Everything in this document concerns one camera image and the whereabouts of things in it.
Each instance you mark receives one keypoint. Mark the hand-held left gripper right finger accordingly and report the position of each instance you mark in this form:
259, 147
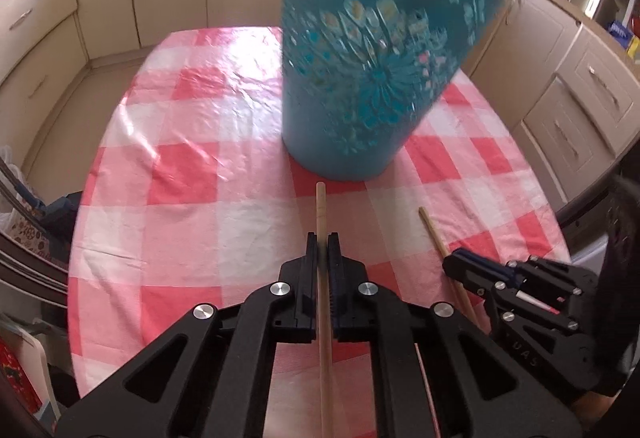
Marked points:
334, 268

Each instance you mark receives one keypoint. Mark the cream drawer cabinet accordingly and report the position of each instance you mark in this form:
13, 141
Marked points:
35, 57

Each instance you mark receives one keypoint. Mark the cream side cabinet with drawers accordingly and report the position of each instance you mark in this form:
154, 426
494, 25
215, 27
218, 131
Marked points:
575, 92

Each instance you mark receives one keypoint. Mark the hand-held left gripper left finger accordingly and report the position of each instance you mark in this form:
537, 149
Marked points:
311, 268

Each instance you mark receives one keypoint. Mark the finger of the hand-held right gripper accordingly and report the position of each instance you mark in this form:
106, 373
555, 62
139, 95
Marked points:
467, 280
482, 264

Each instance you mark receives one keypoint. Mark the red printed cloth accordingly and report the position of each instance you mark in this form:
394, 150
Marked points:
15, 378

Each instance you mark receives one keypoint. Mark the wooden chopstick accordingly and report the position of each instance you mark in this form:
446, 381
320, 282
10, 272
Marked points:
434, 233
321, 213

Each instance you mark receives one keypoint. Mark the pink checkered tablecloth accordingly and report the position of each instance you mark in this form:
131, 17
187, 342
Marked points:
200, 167

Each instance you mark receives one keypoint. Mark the teal perforated utensil basket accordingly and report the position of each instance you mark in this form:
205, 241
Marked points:
360, 67

